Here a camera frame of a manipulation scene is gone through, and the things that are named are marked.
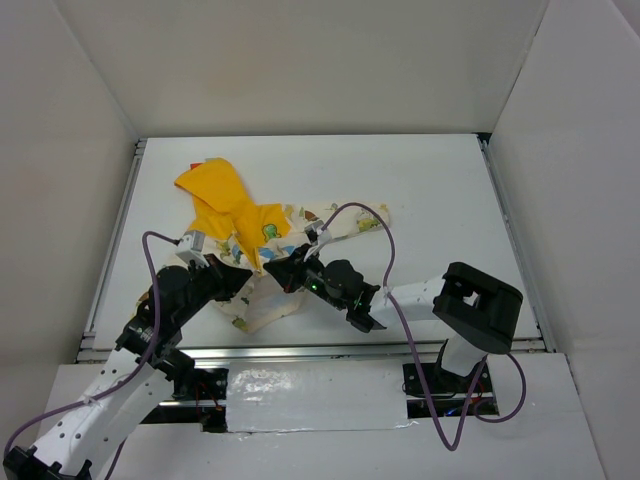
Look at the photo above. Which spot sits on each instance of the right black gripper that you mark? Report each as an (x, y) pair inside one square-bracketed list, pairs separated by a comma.
[(295, 270)]

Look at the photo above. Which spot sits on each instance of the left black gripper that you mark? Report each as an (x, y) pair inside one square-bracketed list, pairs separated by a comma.
[(220, 273)]

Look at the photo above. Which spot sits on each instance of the yellow hooded dinosaur print jacket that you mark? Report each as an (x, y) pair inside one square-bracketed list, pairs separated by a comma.
[(244, 234)]

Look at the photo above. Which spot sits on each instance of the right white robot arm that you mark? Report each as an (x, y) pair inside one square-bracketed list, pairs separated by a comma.
[(482, 310)]

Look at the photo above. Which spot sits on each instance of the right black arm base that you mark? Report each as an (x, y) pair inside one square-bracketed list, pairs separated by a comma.
[(442, 384)]

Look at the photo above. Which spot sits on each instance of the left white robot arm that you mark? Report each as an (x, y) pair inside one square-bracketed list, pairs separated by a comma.
[(144, 369)]

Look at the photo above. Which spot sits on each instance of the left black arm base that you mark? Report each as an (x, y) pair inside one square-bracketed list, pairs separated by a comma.
[(199, 394)]

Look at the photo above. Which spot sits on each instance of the white taped cover plate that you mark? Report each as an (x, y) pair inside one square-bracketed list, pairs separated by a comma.
[(310, 396)]

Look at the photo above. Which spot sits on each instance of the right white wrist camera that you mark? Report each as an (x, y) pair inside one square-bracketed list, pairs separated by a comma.
[(319, 236)]

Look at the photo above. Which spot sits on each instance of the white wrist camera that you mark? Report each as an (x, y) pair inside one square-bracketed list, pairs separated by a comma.
[(190, 248), (319, 236)]

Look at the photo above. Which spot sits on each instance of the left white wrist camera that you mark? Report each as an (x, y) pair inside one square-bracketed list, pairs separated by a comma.
[(190, 248)]

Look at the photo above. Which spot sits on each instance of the aluminium front rail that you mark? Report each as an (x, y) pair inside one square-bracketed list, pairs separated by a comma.
[(90, 355)]

